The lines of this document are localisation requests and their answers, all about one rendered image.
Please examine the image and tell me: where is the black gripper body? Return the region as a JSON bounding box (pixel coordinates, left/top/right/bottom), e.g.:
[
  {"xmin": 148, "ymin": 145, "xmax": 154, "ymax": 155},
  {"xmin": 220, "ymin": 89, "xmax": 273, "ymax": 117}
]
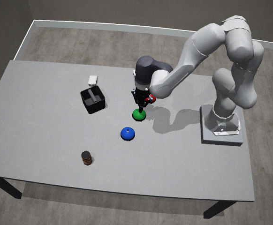
[{"xmin": 135, "ymin": 87, "xmax": 150, "ymax": 99}]

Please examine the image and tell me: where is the blue bell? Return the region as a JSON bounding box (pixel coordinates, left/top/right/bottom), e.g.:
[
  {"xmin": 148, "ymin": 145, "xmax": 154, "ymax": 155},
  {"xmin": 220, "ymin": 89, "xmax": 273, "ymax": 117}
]
[{"xmin": 121, "ymin": 127, "xmax": 135, "ymax": 141}]

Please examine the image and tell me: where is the green bell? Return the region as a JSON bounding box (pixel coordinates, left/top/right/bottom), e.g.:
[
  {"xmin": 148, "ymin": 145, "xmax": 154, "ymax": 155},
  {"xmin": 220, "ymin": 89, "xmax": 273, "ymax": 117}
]
[{"xmin": 132, "ymin": 109, "xmax": 146, "ymax": 121}]

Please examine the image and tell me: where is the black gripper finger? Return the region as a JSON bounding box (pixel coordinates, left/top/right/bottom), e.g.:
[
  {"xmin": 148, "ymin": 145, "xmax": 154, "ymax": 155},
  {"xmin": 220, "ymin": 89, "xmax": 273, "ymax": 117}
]
[
  {"xmin": 131, "ymin": 89, "xmax": 142, "ymax": 112},
  {"xmin": 140, "ymin": 95, "xmax": 153, "ymax": 113}
]

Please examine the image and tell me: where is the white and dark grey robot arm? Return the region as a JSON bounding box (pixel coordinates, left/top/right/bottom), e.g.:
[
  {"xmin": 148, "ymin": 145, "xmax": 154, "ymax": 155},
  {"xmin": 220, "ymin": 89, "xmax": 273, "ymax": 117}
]
[{"xmin": 133, "ymin": 15, "xmax": 264, "ymax": 136}]

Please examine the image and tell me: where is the paprika spice jar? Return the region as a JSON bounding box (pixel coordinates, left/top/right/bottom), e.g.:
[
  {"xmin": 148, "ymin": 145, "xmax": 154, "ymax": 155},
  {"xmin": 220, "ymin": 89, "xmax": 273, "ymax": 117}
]
[{"xmin": 81, "ymin": 151, "xmax": 92, "ymax": 165}]

